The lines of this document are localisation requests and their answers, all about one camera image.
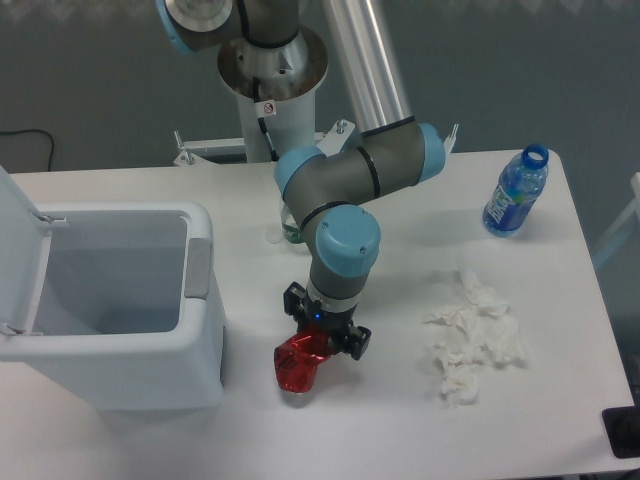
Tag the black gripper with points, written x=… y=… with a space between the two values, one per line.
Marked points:
x=308 y=310

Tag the crushed red can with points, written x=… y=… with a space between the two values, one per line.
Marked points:
x=296 y=360

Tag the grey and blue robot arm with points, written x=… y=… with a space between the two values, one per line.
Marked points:
x=325 y=193

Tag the clear plastic bottle green label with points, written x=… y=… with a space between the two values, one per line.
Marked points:
x=290 y=230

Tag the white bottle cap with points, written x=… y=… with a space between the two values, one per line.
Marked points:
x=273 y=237

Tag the crumpled white tissue paper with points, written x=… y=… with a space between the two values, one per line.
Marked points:
x=479 y=331

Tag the white trash bin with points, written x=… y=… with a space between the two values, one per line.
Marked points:
x=130 y=316

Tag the blue plastic bottle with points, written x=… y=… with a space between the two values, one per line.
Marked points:
x=519 y=185

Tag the white trash bin lid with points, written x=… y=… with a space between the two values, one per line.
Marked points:
x=26 y=235

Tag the black device at table edge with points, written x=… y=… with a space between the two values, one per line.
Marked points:
x=622 y=428

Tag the white furniture at right edge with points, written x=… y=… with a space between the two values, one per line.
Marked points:
x=620 y=230

